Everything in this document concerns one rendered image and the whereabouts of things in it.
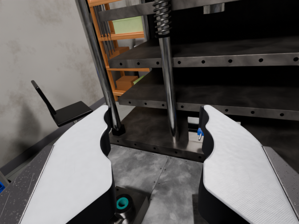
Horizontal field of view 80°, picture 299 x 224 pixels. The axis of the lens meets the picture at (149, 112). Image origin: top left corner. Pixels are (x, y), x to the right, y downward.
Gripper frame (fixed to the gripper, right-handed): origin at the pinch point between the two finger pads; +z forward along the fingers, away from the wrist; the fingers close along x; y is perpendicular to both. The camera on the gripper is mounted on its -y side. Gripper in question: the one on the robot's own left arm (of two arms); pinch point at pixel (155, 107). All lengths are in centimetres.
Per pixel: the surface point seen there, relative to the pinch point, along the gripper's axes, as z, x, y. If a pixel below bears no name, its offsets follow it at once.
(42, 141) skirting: 191, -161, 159
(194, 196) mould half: 31, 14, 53
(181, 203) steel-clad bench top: 35, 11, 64
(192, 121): 75, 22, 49
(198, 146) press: 70, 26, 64
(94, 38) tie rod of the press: 91, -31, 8
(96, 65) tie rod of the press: 90, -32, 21
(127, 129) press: 96, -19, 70
